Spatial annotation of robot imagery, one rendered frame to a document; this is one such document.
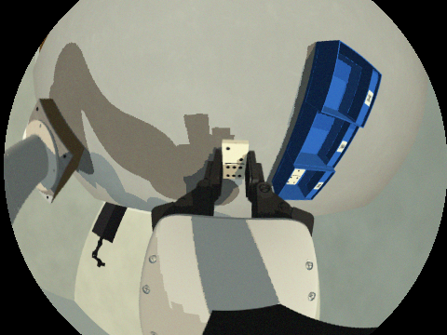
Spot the blue rack of bins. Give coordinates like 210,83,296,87
272,40,382,200

